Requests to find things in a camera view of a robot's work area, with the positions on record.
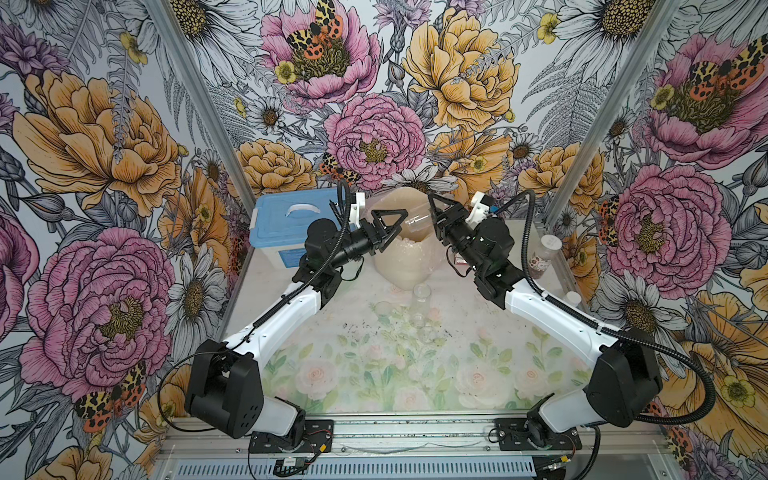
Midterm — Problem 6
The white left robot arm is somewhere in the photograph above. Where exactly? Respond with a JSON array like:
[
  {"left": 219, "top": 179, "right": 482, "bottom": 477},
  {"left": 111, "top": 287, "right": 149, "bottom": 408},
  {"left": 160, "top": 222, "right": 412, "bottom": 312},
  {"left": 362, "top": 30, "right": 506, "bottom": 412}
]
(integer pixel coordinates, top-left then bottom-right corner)
[{"left": 185, "top": 209, "right": 408, "bottom": 450}]

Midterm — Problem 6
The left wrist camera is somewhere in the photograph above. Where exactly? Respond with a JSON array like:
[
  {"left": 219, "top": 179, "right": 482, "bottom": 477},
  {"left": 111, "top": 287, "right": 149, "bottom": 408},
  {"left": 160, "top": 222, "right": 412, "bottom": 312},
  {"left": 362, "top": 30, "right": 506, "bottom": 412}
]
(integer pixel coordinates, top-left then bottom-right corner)
[{"left": 348, "top": 192, "right": 366, "bottom": 231}]

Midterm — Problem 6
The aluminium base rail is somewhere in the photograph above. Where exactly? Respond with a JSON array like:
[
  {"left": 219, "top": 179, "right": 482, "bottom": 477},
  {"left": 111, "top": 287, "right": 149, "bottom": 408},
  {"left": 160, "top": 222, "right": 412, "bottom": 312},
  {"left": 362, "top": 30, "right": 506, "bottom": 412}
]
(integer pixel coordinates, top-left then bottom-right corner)
[{"left": 151, "top": 412, "right": 685, "bottom": 479}]

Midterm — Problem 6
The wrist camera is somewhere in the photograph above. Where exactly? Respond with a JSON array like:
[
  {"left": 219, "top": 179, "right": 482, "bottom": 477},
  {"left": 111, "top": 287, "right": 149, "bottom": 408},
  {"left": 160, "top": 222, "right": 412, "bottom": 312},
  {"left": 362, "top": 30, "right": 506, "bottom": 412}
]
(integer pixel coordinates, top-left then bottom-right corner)
[
  {"left": 348, "top": 192, "right": 366, "bottom": 231},
  {"left": 466, "top": 191, "right": 495, "bottom": 229}
]

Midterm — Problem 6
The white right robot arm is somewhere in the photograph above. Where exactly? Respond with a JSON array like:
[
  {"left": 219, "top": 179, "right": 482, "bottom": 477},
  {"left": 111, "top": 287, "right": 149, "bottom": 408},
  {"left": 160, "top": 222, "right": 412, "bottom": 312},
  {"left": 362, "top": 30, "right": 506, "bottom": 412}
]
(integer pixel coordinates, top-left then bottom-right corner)
[{"left": 428, "top": 194, "right": 662, "bottom": 447}]

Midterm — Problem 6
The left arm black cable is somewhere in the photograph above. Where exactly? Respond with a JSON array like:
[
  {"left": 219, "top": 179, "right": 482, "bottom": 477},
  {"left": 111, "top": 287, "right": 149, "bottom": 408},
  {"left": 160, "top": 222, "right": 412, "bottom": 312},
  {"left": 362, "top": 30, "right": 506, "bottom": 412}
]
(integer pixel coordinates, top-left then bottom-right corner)
[{"left": 233, "top": 179, "right": 355, "bottom": 349}]

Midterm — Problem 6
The blue lidded storage box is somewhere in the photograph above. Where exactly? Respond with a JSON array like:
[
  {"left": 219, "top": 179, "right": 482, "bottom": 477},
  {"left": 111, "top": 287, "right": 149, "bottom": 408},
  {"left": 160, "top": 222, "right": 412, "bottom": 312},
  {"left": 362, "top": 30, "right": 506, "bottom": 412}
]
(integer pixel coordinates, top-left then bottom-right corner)
[{"left": 249, "top": 188, "right": 339, "bottom": 270}]

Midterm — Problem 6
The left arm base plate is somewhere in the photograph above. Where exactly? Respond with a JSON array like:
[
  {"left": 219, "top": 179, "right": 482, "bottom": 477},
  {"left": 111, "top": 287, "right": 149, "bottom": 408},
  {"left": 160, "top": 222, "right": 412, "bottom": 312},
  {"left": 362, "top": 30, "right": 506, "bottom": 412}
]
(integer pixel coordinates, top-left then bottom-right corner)
[{"left": 248, "top": 418, "right": 335, "bottom": 455}]

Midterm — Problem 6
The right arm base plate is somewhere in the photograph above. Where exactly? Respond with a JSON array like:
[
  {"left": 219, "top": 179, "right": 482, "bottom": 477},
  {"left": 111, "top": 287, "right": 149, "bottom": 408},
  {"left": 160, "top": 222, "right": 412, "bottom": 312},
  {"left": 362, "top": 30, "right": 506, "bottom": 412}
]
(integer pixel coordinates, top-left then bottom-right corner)
[{"left": 493, "top": 417, "right": 582, "bottom": 452}]

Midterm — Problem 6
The bin with plastic liner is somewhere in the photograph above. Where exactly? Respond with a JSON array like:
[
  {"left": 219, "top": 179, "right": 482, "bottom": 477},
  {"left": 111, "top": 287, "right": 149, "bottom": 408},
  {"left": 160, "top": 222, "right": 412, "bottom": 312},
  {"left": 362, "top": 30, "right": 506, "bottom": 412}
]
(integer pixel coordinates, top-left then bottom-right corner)
[{"left": 365, "top": 187, "right": 444, "bottom": 290}]

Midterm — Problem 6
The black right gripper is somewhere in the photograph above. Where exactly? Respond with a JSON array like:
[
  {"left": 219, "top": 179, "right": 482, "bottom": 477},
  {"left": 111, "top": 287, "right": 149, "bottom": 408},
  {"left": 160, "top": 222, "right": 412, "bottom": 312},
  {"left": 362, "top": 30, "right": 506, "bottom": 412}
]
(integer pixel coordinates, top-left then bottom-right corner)
[{"left": 426, "top": 194, "right": 489, "bottom": 274}]

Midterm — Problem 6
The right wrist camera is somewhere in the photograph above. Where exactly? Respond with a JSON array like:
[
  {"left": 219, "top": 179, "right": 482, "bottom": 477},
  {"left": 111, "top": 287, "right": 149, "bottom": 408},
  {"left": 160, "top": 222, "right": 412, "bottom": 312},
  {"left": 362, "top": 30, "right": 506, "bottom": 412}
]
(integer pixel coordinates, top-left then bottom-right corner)
[{"left": 466, "top": 191, "right": 495, "bottom": 229}]

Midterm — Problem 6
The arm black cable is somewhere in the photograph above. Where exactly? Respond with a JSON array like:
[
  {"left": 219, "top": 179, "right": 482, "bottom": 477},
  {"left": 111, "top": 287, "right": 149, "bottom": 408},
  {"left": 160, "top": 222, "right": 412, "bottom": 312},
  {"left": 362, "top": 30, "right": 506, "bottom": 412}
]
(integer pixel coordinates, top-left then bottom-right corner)
[
  {"left": 494, "top": 190, "right": 717, "bottom": 426},
  {"left": 233, "top": 179, "right": 355, "bottom": 349}
]

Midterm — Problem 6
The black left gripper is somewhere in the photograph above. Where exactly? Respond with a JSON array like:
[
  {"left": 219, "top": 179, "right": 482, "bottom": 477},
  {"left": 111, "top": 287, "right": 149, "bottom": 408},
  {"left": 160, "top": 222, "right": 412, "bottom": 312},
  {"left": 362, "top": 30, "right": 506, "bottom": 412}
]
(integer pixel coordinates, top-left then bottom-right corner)
[{"left": 330, "top": 209, "right": 409, "bottom": 268}]

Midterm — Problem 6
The clear jar with dried flowers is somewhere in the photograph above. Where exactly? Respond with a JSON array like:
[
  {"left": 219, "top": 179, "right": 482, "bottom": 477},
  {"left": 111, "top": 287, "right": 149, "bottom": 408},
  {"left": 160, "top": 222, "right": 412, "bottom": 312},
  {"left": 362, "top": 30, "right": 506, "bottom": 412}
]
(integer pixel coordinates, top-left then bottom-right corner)
[{"left": 409, "top": 283, "right": 432, "bottom": 328}]

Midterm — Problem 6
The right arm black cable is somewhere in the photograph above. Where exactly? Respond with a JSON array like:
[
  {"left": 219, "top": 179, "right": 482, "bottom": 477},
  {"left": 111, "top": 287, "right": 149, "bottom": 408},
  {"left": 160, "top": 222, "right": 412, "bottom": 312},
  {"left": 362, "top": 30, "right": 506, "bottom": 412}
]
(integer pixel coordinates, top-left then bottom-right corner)
[{"left": 494, "top": 190, "right": 717, "bottom": 426}]

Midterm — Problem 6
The small white pill bottle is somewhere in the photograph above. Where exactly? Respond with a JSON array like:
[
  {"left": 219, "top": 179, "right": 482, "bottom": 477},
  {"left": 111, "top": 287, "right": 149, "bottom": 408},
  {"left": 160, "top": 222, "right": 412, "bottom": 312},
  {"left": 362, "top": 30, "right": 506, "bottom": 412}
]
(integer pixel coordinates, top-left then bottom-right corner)
[{"left": 564, "top": 291, "right": 582, "bottom": 308}]

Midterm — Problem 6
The tall jar with white lid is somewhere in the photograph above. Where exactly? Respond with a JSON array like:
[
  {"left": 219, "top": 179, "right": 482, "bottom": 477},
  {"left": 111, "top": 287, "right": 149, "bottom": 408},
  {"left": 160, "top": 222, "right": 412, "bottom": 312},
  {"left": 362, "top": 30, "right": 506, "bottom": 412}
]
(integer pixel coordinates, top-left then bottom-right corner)
[{"left": 527, "top": 234, "right": 563, "bottom": 280}]

